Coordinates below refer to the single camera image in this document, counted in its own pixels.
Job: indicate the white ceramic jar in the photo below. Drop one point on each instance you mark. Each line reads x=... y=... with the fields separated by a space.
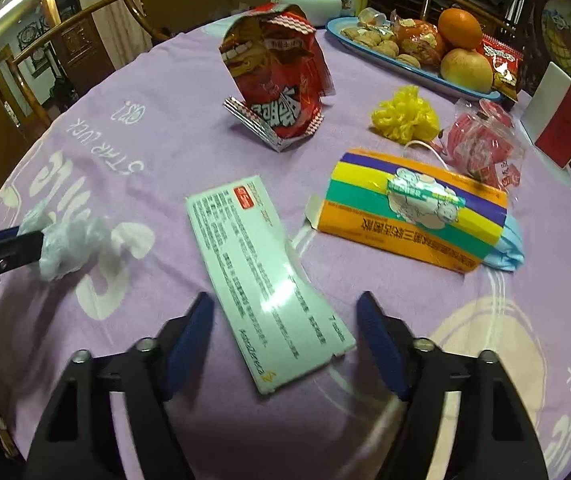
x=305 y=5

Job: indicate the white and red box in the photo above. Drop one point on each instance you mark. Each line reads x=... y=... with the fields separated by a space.
x=563 y=115

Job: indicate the pale green box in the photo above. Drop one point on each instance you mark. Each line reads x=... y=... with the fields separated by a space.
x=260 y=270

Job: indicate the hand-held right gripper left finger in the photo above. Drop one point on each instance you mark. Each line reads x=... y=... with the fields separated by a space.
x=188 y=340

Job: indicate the orange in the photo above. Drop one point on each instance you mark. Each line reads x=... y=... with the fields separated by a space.
x=459 y=27

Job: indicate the yellow apple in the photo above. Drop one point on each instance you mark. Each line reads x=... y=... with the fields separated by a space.
x=465 y=70

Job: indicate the blue oval plate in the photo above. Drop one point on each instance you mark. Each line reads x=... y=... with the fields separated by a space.
x=415 y=75

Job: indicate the curved wooden armchair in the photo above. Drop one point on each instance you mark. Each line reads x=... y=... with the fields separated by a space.
x=85 y=15

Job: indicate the open red snack bag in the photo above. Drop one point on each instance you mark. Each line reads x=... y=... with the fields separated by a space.
x=275 y=75

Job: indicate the yellow mesh fruit net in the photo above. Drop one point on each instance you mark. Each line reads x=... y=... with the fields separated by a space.
x=403 y=115

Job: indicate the white plastic bag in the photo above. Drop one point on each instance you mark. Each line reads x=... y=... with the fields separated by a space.
x=67 y=245

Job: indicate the red wrapped pastry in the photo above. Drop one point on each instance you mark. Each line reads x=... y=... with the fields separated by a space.
x=415 y=40

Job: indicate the clear bag of red packets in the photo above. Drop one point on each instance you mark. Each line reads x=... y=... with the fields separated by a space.
x=485 y=160

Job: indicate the red jelly cup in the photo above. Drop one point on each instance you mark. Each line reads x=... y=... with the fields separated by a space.
x=496 y=111

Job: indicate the small red snack packet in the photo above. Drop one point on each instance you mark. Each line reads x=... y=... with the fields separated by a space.
x=503 y=67

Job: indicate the colourful striped box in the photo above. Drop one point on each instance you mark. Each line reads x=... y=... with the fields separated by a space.
x=405 y=210

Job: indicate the blue face mask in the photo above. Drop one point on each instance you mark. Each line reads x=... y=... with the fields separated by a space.
x=508 y=250

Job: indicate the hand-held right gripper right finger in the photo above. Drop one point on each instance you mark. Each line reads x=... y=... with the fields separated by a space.
x=383 y=345

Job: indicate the pile of walnuts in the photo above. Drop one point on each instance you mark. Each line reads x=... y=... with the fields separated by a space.
x=385 y=47

